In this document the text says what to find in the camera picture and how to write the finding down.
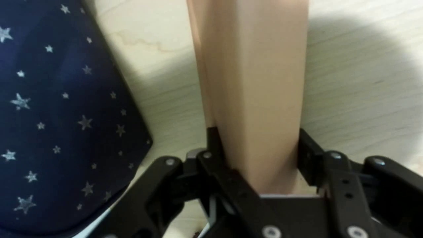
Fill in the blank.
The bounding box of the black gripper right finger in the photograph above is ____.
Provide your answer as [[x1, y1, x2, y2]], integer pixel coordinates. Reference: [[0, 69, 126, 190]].
[[298, 130, 423, 238]]

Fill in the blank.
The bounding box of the navy star pattern pouch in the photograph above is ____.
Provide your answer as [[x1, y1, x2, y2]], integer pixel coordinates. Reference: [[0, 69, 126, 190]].
[[0, 0, 152, 238]]

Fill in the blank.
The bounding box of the brown wooden paper weight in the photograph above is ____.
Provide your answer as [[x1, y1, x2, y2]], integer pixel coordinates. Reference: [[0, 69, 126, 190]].
[[187, 0, 310, 195]]

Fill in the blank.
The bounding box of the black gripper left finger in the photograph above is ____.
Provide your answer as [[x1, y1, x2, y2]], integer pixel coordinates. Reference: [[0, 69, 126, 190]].
[[94, 128, 283, 238]]

